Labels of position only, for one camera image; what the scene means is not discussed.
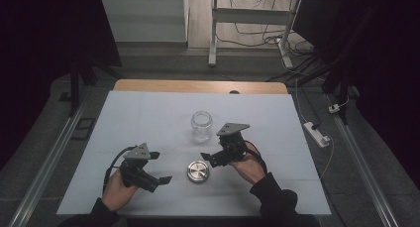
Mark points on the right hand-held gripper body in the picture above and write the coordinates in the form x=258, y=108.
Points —
x=231, y=151

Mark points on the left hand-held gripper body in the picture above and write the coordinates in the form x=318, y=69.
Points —
x=135, y=174

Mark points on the silver metal jar lid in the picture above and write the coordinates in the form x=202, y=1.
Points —
x=198, y=171

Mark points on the clear glass jar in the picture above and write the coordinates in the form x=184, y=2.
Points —
x=201, y=129

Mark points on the person's right hand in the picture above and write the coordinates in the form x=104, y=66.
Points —
x=251, y=169

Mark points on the person's left hand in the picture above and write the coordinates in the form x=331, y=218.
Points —
x=115, y=194

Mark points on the white table cover board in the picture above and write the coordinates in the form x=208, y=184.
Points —
x=158, y=121

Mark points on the wooden table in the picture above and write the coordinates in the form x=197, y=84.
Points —
x=198, y=86

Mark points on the white power strip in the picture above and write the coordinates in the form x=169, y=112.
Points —
x=316, y=134

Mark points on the black plug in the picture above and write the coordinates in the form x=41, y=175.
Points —
x=316, y=124

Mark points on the black metal stand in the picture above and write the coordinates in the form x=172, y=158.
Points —
x=75, y=88
x=340, y=75

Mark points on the small white adapter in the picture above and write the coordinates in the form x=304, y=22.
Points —
x=334, y=108

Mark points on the dark curtain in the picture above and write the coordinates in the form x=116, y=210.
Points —
x=393, y=71
x=36, y=55

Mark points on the black floor frame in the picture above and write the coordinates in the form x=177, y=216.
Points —
x=82, y=128

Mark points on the metal floor rail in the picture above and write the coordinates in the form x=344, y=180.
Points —
x=363, y=164
x=49, y=164

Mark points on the white desk frame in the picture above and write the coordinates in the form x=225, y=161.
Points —
x=251, y=16

